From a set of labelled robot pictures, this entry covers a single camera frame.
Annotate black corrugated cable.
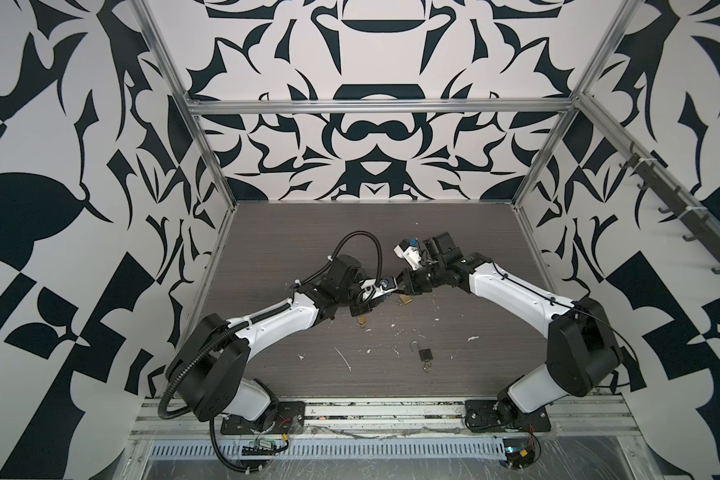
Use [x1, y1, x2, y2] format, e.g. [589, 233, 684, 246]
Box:
[208, 416, 265, 474]

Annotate aluminium front rail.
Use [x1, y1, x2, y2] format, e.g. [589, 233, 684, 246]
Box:
[129, 395, 641, 439]

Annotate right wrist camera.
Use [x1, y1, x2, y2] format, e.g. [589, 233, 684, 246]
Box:
[393, 238, 431, 271]

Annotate circuit board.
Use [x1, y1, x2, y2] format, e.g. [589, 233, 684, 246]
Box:
[240, 436, 290, 456]
[500, 443, 539, 471]

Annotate right circuit board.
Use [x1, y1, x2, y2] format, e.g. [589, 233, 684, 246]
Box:
[500, 443, 539, 471]

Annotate wall hook rack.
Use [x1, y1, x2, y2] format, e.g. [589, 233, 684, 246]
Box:
[620, 141, 720, 275]

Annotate left circuit board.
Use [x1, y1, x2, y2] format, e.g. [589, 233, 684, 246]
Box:
[240, 436, 290, 456]

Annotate black padlock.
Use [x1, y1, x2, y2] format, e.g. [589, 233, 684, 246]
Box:
[410, 341, 434, 373]

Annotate white cable duct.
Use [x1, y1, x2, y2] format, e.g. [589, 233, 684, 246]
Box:
[149, 437, 506, 461]

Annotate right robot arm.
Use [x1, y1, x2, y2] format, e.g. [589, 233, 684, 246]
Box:
[394, 232, 623, 423]

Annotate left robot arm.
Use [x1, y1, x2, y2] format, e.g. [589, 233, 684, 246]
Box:
[157, 230, 385, 431]

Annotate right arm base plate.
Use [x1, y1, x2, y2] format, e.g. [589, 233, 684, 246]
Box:
[464, 399, 552, 433]

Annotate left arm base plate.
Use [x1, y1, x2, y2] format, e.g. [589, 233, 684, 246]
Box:
[220, 401, 306, 435]

